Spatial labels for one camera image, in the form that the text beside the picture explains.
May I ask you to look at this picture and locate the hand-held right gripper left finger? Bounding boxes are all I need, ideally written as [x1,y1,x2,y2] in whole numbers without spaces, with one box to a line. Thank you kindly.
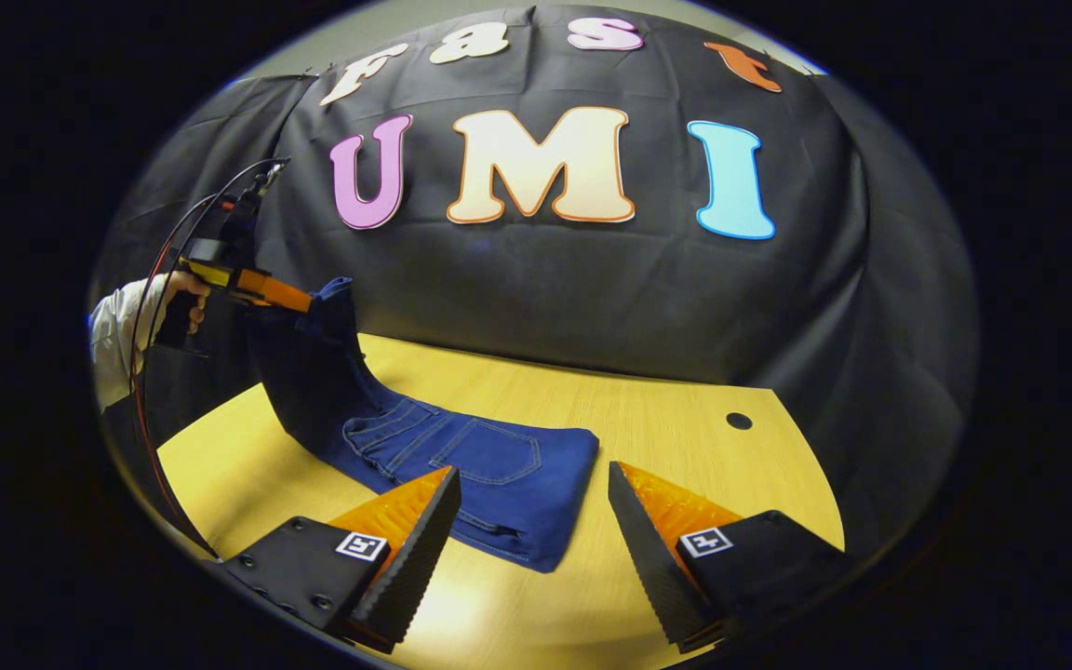
[222,465,462,655]

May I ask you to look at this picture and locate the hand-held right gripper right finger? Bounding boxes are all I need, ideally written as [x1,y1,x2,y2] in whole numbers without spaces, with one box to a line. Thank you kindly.
[607,461,849,654]

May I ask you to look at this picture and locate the blue jeans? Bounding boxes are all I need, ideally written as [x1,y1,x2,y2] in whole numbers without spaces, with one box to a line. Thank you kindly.
[246,276,600,573]

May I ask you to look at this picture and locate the black backdrop cloth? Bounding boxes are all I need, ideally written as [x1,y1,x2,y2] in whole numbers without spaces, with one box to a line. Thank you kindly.
[89,5,979,559]

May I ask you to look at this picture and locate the black cable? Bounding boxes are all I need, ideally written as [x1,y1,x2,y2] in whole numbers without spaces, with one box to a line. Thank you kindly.
[141,156,290,355]

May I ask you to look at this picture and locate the red cable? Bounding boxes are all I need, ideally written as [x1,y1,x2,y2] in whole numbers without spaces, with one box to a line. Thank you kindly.
[129,191,221,559]

